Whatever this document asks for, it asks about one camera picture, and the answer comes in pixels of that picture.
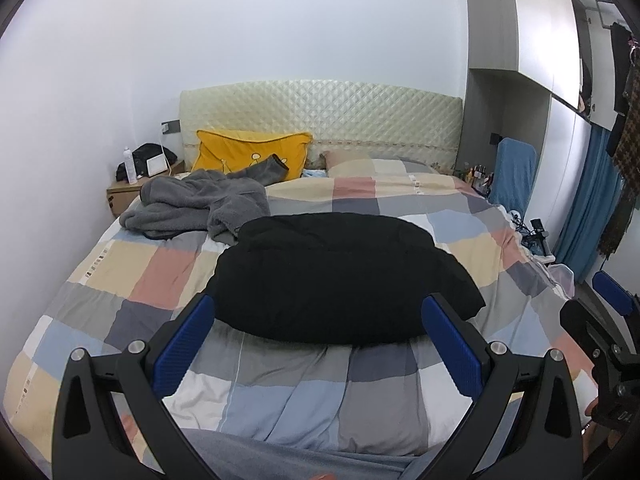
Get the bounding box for pink pillow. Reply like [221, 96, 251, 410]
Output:
[320, 149, 375, 178]

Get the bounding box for cream quilted headboard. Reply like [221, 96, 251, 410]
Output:
[179, 79, 463, 173]

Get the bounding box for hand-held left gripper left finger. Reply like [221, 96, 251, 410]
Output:
[51, 293, 221, 480]

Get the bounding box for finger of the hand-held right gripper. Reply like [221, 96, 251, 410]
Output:
[560, 300, 631, 366]
[592, 270, 640, 318]

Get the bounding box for dark hanging clothes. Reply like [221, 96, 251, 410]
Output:
[597, 22, 640, 261]

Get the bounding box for yellow pillow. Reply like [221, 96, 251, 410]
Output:
[191, 130, 313, 181]

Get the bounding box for checked quilt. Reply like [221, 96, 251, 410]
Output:
[10, 157, 596, 480]

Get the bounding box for blue chair cover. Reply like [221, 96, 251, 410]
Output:
[487, 137, 537, 217]

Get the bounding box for black bag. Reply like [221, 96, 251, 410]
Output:
[116, 143, 179, 182]

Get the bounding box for blue curtain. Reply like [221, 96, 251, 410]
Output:
[554, 122, 626, 283]

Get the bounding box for wooden nightstand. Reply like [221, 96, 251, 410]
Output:
[106, 160, 187, 218]

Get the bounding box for black camera stand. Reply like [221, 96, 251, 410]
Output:
[520, 217, 552, 257]

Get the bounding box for black garment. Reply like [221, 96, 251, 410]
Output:
[205, 212, 487, 347]

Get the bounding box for cluster of small bottles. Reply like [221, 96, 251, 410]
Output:
[457, 160, 496, 192]

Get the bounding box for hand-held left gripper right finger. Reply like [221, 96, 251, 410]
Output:
[421, 292, 587, 480]

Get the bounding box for person's right hand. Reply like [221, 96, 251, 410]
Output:
[581, 396, 601, 433]

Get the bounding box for grey fleece garment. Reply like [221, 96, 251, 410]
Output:
[119, 155, 291, 247]

